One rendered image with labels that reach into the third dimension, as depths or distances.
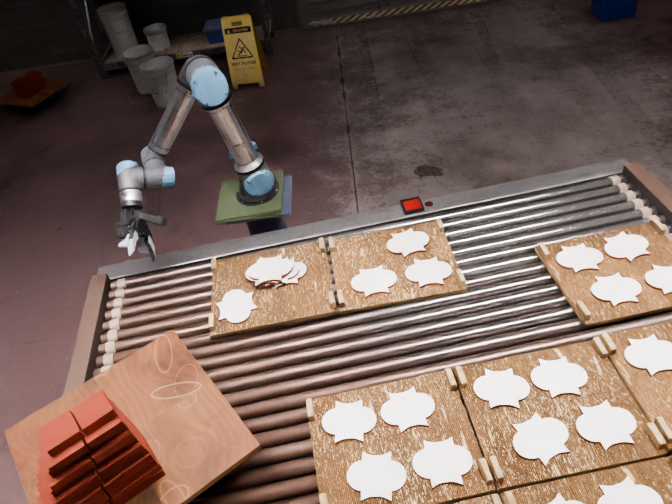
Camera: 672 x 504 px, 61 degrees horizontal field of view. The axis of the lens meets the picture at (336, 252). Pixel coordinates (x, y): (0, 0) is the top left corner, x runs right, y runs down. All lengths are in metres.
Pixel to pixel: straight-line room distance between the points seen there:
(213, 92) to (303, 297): 0.73
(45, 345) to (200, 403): 2.09
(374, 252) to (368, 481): 0.82
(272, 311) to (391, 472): 0.66
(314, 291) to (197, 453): 0.67
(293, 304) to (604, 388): 0.93
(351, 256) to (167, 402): 0.79
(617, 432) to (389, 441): 0.55
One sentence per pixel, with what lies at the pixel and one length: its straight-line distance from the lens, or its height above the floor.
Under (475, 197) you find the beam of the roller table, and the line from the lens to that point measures 2.23.
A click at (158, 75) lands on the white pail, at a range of 5.37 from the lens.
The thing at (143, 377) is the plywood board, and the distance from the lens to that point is 1.69.
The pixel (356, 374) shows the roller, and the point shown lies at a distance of 1.68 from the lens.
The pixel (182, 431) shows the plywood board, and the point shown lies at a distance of 1.55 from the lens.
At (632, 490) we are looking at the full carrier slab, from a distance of 1.53.
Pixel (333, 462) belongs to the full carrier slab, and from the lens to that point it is 1.52.
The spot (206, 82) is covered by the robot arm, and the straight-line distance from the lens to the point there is 1.95.
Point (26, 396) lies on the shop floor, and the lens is 3.39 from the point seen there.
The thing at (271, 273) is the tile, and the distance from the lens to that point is 1.92.
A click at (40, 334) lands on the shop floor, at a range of 3.66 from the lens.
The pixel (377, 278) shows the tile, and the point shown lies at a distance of 1.87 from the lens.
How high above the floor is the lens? 2.28
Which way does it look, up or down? 42 degrees down
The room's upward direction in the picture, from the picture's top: 10 degrees counter-clockwise
